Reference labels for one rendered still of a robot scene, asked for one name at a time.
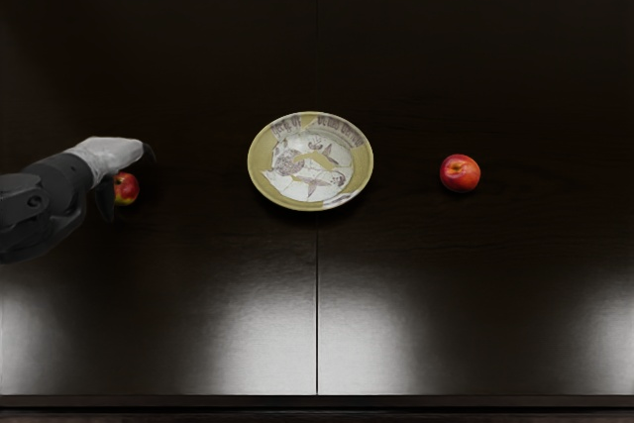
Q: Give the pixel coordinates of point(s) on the red peach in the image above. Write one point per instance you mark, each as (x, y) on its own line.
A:
(460, 173)

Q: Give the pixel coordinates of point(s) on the patterned yellow-rimmed plate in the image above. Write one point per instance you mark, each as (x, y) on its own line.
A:
(310, 161)

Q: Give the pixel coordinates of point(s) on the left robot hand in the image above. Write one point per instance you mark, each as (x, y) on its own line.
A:
(110, 155)

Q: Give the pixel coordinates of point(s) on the red and yellow apple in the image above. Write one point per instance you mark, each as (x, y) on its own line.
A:
(127, 189)

